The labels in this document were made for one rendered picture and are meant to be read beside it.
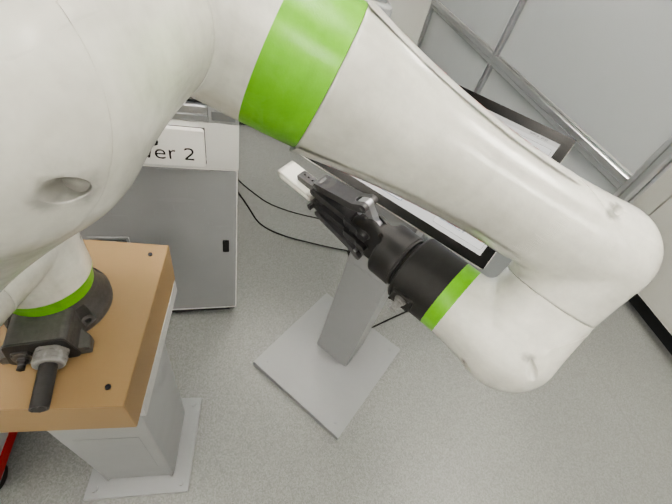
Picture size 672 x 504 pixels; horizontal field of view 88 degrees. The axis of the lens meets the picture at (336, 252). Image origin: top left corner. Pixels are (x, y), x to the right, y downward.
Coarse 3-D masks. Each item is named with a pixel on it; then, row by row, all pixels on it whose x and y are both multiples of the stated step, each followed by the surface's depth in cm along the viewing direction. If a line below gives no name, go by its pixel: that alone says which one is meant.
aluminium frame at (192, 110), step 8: (184, 104) 87; (192, 104) 87; (200, 104) 88; (176, 112) 88; (184, 112) 89; (192, 112) 89; (200, 112) 89; (208, 112) 90; (216, 112) 90; (192, 120) 90; (200, 120) 90; (208, 120) 91; (216, 120) 91; (224, 120) 92; (232, 120) 92
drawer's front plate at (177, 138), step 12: (168, 132) 90; (180, 132) 90; (192, 132) 91; (168, 144) 92; (180, 144) 93; (192, 144) 93; (204, 144) 94; (168, 156) 94; (180, 156) 95; (192, 156) 96; (204, 156) 97
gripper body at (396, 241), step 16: (368, 224) 44; (384, 224) 44; (368, 240) 46; (384, 240) 43; (400, 240) 42; (416, 240) 43; (368, 256) 49; (384, 256) 43; (400, 256) 42; (384, 272) 43
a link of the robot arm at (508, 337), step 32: (448, 288) 39; (480, 288) 38; (512, 288) 36; (448, 320) 39; (480, 320) 37; (512, 320) 35; (544, 320) 34; (576, 320) 33; (480, 352) 37; (512, 352) 35; (544, 352) 34; (512, 384) 36
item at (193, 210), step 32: (128, 192) 102; (160, 192) 104; (192, 192) 107; (224, 192) 109; (96, 224) 108; (128, 224) 111; (160, 224) 113; (192, 224) 116; (224, 224) 119; (192, 256) 127; (224, 256) 130; (192, 288) 141; (224, 288) 145
